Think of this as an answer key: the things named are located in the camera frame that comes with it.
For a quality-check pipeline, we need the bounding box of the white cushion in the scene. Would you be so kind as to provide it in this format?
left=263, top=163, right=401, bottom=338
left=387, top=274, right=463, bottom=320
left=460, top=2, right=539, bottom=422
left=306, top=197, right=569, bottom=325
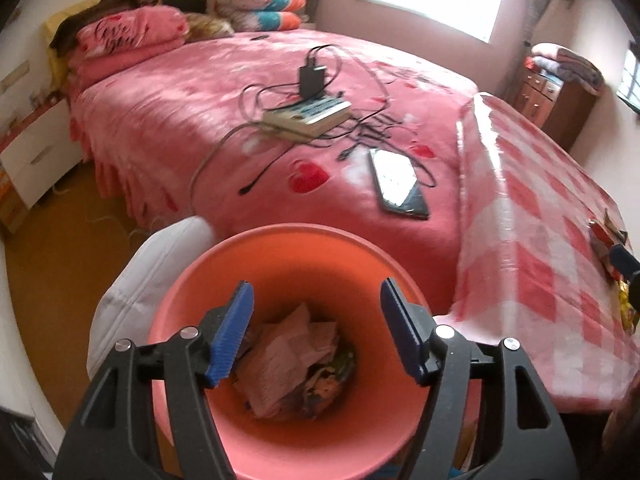
left=86, top=215, right=217, bottom=378

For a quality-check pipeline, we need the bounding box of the yellow snack wrapper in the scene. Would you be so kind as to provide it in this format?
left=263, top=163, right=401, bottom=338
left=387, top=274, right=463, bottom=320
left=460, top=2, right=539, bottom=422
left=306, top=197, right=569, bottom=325
left=616, top=280, right=640, bottom=336

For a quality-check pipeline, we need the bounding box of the paper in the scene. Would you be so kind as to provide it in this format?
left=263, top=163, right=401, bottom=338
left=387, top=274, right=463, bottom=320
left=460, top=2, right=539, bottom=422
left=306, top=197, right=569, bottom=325
left=235, top=302, right=343, bottom=418

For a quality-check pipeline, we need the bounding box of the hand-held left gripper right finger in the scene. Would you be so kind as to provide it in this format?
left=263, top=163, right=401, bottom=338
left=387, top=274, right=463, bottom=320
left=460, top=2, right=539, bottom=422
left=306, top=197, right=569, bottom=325
left=380, top=276, right=581, bottom=480

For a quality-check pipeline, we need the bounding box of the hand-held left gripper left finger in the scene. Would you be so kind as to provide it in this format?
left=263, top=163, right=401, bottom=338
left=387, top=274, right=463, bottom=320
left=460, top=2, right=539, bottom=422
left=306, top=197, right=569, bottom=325
left=52, top=281, right=253, bottom=480

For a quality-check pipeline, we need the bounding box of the pink plastic trash bin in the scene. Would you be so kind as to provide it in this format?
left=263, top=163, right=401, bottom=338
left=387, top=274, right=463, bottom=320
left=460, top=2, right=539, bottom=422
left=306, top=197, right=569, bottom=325
left=147, top=222, right=483, bottom=480

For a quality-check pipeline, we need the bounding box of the red white checked tablecloth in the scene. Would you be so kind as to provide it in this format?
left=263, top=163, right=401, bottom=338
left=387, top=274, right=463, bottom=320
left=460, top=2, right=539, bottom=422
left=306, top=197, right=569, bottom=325
left=451, top=92, right=640, bottom=413

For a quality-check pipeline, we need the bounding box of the folded blankets pile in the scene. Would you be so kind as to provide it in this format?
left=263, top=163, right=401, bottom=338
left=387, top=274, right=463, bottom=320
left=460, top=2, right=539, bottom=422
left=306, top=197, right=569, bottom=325
left=529, top=42, right=607, bottom=95

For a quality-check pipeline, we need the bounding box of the small side window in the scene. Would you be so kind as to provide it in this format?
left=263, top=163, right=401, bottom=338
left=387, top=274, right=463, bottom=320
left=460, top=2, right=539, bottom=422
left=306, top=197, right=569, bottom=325
left=616, top=40, right=640, bottom=115

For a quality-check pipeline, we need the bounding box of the red snack wrapper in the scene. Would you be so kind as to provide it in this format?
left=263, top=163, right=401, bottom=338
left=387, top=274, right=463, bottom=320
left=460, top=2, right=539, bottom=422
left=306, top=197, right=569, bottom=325
left=587, top=209, right=630, bottom=281

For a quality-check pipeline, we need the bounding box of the bed with pink blanket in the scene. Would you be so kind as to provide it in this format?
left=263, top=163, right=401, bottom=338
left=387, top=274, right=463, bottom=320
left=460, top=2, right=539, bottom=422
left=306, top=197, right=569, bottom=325
left=65, top=29, right=482, bottom=321

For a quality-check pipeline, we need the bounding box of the colourful wrapper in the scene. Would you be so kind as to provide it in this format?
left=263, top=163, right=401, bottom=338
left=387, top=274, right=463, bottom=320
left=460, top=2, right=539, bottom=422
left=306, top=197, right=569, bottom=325
left=300, top=347, right=358, bottom=421

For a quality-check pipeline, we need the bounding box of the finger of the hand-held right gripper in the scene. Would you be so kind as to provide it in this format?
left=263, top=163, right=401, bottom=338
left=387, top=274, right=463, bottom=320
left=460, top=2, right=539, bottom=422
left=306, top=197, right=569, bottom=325
left=608, top=243, right=640, bottom=282

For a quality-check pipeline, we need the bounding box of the tan pillow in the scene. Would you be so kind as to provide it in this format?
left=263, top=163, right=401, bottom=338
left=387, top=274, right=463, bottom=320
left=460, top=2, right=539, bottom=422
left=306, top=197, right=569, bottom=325
left=186, top=11, right=236, bottom=44

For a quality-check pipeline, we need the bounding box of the black smartphone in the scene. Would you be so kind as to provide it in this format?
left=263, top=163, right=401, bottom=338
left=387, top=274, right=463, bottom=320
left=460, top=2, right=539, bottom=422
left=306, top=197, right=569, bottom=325
left=368, top=147, right=431, bottom=221

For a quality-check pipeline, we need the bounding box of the pink folded pillow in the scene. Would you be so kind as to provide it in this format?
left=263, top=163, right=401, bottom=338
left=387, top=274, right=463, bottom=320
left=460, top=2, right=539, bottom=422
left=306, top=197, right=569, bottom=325
left=67, top=5, right=190, bottom=87

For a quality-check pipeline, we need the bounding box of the black charger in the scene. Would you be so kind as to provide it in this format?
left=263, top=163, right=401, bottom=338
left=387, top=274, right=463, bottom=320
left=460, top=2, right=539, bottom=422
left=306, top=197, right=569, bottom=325
left=298, top=62, right=329, bottom=99

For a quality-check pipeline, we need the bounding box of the colourful folded quilt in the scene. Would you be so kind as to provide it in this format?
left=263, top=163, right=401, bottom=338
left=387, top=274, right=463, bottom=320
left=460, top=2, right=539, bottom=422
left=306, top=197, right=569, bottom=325
left=206, top=0, right=309, bottom=32

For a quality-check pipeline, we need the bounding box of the white nightstand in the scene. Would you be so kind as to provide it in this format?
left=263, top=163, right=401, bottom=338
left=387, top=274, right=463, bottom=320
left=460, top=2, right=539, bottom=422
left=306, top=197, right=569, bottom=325
left=0, top=57, right=82, bottom=233

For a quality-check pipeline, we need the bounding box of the grey curtain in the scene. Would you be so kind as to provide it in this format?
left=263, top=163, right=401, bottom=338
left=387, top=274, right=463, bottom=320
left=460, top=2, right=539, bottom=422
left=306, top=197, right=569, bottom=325
left=500, top=0, right=568, bottom=106

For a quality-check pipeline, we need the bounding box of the black charging cable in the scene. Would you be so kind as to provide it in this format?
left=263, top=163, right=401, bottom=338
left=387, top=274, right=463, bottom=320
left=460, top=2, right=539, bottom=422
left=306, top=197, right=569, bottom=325
left=239, top=45, right=436, bottom=196

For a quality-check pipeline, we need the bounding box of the white power strip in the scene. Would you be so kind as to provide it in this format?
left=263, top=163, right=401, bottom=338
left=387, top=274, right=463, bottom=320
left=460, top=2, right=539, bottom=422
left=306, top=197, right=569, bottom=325
left=262, top=97, right=354, bottom=139

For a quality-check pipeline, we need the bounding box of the grey power cord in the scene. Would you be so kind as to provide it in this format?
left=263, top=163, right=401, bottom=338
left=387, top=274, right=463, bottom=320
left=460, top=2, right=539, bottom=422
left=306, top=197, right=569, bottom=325
left=189, top=122, right=266, bottom=216

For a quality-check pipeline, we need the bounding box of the brown wooden cabinet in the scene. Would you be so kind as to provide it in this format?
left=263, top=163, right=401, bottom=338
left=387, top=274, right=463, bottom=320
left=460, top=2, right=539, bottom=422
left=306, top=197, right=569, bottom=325
left=514, top=67, right=599, bottom=153

